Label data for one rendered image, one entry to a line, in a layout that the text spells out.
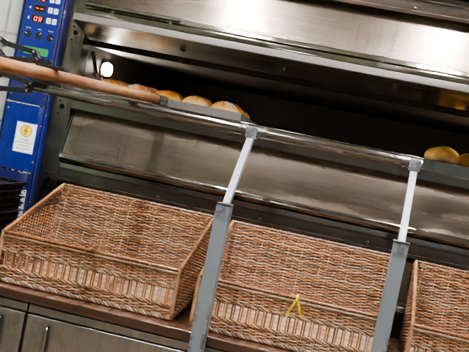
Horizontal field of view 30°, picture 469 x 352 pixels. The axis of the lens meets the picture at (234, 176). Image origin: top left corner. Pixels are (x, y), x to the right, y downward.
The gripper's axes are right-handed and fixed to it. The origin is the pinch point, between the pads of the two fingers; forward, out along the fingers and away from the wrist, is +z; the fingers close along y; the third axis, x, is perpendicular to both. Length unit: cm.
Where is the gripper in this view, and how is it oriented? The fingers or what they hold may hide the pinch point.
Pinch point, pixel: (51, 75)
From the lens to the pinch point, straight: 206.1
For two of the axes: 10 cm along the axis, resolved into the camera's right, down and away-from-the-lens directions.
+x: -1.7, 0.2, -9.9
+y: -2.0, 9.8, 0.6
